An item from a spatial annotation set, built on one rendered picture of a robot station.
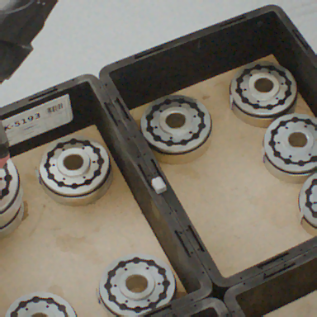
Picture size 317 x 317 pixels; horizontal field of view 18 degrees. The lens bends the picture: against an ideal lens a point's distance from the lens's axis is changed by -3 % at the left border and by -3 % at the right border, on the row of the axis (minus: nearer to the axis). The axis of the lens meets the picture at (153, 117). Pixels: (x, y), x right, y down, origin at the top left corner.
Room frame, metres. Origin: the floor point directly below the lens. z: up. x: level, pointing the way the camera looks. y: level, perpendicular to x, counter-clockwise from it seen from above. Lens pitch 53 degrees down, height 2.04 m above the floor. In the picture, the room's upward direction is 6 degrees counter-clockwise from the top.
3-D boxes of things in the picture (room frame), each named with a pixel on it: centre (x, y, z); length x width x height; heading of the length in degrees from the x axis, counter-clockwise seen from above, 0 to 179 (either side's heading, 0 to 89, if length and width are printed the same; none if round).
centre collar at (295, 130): (0.83, -0.20, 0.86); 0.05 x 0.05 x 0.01
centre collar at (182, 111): (0.88, -0.03, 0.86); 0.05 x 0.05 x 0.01
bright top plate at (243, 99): (0.93, -0.17, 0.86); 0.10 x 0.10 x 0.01
